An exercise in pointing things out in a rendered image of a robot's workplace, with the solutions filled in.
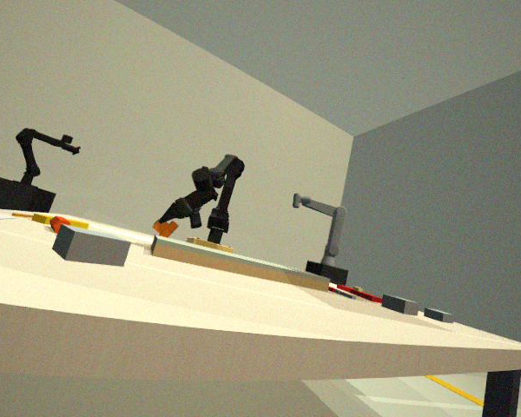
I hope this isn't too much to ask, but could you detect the orange-handled awl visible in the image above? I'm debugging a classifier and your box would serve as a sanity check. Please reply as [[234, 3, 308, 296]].
[[49, 216, 70, 234]]

